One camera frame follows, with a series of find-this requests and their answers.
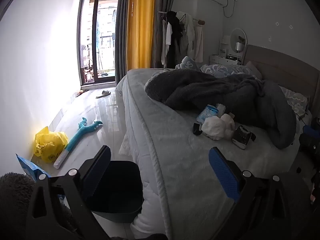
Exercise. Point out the clothes rack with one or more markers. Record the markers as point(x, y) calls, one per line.
point(196, 19)

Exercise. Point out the white cylinder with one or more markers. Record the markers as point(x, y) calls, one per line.
point(239, 45)

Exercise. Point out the brown bed headboard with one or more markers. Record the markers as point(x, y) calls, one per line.
point(287, 67)

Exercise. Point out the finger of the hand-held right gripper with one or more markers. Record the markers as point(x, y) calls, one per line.
point(309, 129)

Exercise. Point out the blue printed tissue pack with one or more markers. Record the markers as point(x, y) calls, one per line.
point(206, 112)

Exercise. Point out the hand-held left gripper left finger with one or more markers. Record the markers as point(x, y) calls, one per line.
point(100, 170)

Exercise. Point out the small brown floor object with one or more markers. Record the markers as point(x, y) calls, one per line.
point(81, 92)

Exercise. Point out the pale pink hanging pants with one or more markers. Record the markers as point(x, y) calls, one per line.
point(199, 42)

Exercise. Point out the white hanging shirt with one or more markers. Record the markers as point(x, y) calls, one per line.
point(188, 35)

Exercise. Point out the yellow curtain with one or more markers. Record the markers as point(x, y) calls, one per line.
point(140, 30)

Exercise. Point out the grey fuzzy cloth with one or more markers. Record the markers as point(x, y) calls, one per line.
point(12, 200)

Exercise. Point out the pink pillow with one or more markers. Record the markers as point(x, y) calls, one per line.
point(255, 68)

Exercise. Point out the grey curtain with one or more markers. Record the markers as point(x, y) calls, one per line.
point(158, 0)
point(121, 42)

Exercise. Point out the round white mirror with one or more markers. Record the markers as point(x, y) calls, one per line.
point(235, 37)

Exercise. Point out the grey slipper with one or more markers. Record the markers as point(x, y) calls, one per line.
point(103, 94)

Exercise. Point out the black and white box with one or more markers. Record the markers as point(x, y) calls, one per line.
point(241, 136)

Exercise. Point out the dark grey fleece blanket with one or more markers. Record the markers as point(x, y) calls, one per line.
point(200, 87)

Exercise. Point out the small black wrapper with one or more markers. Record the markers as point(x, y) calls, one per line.
point(196, 128)

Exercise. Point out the teal plush toy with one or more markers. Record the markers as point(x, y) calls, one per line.
point(75, 140)

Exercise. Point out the blue patterned blanket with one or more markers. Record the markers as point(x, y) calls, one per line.
point(220, 70)

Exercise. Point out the white desk organizer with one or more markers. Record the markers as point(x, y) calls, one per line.
point(223, 46)

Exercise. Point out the blue patterned pillow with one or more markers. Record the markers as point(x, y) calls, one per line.
point(295, 100)

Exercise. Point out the dark teal trash bin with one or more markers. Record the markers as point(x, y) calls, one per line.
point(120, 192)

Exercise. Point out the white vanity table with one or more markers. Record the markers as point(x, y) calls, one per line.
point(220, 60)

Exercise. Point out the white balled sock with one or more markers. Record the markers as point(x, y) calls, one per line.
point(215, 127)

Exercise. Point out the blue paper bag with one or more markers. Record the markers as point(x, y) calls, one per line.
point(27, 166)

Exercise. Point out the clear bubble wrap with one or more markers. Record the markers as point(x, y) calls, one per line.
point(221, 108)

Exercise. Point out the white hanging garment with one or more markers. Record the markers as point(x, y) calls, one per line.
point(168, 37)

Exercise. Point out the yellow plastic bag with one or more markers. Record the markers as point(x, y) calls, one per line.
point(48, 145)

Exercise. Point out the black hanging garment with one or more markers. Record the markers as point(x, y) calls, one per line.
point(175, 42)

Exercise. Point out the black framed glass door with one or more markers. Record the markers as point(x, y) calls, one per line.
point(94, 30)

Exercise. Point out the bed with grey cover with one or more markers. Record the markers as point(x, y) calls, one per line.
point(175, 142)

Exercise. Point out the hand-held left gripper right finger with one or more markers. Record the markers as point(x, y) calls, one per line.
point(223, 172)

